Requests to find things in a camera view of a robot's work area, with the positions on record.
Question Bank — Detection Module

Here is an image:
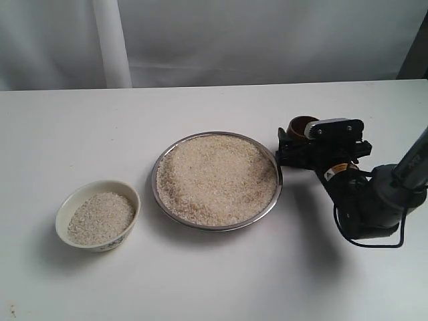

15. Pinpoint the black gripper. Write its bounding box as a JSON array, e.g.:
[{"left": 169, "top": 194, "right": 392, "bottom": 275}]
[{"left": 275, "top": 127, "right": 372, "bottom": 187}]

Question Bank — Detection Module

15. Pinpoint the white vertical pole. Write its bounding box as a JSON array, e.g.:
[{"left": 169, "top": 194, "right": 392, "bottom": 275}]
[{"left": 92, "top": 0, "right": 132, "bottom": 88}]

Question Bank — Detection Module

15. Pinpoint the round metal rice tray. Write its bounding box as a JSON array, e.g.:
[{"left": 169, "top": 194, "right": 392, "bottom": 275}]
[{"left": 150, "top": 132, "right": 283, "bottom": 232}]

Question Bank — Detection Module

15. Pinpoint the white ceramic rice bowl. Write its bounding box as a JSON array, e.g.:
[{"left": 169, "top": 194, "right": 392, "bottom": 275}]
[{"left": 55, "top": 180, "right": 141, "bottom": 252}]

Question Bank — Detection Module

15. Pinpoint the brown wooden cup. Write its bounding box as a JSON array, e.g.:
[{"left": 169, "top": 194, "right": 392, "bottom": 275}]
[{"left": 286, "top": 116, "right": 318, "bottom": 142}]

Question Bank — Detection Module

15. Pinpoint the white backdrop sheet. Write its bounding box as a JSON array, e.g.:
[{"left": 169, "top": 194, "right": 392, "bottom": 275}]
[{"left": 1, "top": 1, "right": 427, "bottom": 90}]

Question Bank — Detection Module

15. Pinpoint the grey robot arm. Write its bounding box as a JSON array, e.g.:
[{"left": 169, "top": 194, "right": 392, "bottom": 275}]
[{"left": 276, "top": 119, "right": 427, "bottom": 244}]

